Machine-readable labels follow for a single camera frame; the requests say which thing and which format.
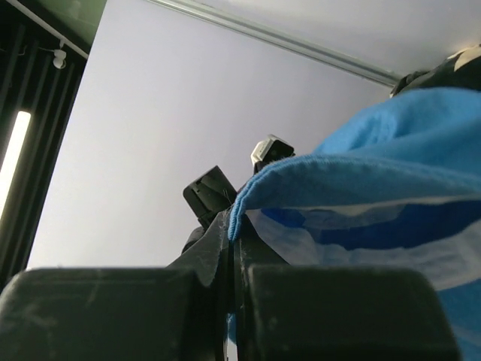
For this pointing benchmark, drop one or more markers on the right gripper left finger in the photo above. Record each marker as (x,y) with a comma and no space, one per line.
(171,313)

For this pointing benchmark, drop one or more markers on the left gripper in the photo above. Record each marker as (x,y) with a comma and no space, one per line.
(210,194)

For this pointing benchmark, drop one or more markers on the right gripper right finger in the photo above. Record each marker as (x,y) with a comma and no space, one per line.
(315,287)

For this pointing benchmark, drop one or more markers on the light blue bucket hat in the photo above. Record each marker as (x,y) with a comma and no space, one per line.
(398,185)

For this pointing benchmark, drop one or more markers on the black floral blanket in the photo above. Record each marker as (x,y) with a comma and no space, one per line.
(460,70)

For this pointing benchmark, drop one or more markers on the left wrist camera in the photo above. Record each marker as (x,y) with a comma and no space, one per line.
(271,149)

